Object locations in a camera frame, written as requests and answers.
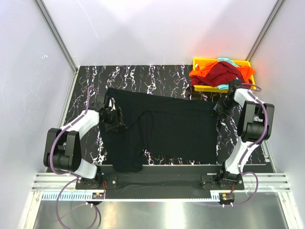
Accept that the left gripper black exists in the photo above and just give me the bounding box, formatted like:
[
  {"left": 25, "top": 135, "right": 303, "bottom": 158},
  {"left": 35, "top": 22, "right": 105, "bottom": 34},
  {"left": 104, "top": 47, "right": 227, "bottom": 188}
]
[{"left": 102, "top": 107, "right": 127, "bottom": 132}]

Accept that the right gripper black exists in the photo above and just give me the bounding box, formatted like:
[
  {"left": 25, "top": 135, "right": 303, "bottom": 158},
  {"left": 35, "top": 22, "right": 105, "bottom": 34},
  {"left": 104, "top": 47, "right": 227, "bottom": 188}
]
[{"left": 212, "top": 95, "right": 238, "bottom": 119}]

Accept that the black t shirt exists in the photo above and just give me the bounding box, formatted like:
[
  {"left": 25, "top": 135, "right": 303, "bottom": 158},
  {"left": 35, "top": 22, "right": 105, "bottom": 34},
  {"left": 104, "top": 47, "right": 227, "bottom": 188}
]
[{"left": 100, "top": 88, "right": 217, "bottom": 172}]

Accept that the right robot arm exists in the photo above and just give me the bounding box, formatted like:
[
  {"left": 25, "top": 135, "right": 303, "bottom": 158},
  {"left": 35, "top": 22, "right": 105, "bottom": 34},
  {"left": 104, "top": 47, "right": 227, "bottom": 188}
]
[{"left": 212, "top": 79, "right": 275, "bottom": 189}]

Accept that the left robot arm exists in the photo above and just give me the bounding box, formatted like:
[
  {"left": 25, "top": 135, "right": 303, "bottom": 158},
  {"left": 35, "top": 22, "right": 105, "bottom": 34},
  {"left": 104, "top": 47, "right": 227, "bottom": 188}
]
[{"left": 43, "top": 95, "right": 127, "bottom": 189}]

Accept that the teal t shirt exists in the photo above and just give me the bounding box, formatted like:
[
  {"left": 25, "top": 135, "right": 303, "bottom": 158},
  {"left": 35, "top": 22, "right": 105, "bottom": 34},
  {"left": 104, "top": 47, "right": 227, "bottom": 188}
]
[{"left": 217, "top": 58, "right": 239, "bottom": 90}]

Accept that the dark red t shirt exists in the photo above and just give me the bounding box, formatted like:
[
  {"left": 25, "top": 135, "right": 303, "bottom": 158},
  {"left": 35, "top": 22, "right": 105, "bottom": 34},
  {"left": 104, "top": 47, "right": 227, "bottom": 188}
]
[{"left": 190, "top": 61, "right": 253, "bottom": 88}]

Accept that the orange t shirt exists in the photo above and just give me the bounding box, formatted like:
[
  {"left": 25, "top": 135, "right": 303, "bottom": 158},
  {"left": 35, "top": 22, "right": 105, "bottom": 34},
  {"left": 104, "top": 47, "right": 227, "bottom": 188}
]
[{"left": 189, "top": 62, "right": 256, "bottom": 84}]

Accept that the yellow plastic bin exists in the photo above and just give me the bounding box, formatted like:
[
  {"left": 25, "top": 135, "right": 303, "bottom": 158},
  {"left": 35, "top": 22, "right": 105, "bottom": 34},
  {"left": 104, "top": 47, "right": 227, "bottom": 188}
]
[{"left": 189, "top": 58, "right": 256, "bottom": 93}]

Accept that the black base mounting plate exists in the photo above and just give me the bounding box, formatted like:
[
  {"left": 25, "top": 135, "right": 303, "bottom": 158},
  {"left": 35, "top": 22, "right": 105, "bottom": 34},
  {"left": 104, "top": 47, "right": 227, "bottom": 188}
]
[{"left": 76, "top": 165, "right": 244, "bottom": 201}]

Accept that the aluminium frame post left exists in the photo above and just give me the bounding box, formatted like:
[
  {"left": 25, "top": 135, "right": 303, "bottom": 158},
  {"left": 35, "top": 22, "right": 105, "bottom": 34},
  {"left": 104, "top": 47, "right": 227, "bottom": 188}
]
[{"left": 33, "top": 0, "right": 79, "bottom": 73}]

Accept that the aluminium frame post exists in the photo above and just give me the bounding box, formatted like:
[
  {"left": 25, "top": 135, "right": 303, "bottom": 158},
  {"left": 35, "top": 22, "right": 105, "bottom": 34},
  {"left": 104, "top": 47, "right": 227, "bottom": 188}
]
[
  {"left": 33, "top": 0, "right": 79, "bottom": 73},
  {"left": 245, "top": 0, "right": 286, "bottom": 62}
]

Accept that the white slotted cable duct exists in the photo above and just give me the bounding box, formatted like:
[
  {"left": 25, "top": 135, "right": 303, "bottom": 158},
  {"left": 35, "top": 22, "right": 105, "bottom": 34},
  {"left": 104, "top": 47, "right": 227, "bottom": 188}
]
[{"left": 42, "top": 191, "right": 221, "bottom": 202}]

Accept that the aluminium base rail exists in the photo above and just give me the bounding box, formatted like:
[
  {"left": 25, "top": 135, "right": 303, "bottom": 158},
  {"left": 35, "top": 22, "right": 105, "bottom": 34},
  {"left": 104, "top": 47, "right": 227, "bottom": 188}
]
[{"left": 32, "top": 173, "right": 290, "bottom": 192}]

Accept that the aluminium frame post right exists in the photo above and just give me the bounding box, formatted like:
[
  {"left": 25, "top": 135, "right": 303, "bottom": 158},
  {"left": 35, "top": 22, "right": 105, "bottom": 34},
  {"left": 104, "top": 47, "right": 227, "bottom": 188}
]
[{"left": 245, "top": 0, "right": 286, "bottom": 62}]

